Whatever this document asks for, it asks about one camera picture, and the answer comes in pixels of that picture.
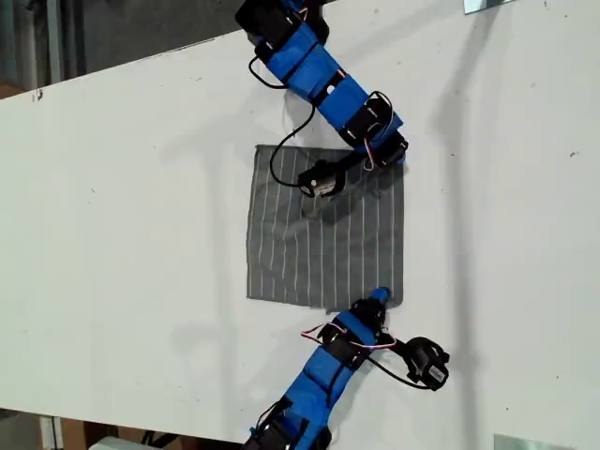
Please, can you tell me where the grey white-striped square towel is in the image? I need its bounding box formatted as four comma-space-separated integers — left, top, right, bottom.
246, 143, 407, 314

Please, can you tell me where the white box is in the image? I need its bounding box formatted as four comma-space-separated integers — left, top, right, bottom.
86, 435, 151, 450

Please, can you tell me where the black camera cable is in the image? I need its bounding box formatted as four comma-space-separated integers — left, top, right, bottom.
367, 355, 430, 390
247, 54, 316, 188

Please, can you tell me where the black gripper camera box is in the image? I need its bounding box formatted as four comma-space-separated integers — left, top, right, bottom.
297, 158, 346, 201
403, 336, 451, 391

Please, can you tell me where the white table leg post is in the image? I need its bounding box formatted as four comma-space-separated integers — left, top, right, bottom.
38, 414, 65, 450

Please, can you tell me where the grey metal post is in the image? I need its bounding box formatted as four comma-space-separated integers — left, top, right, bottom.
45, 0, 63, 86

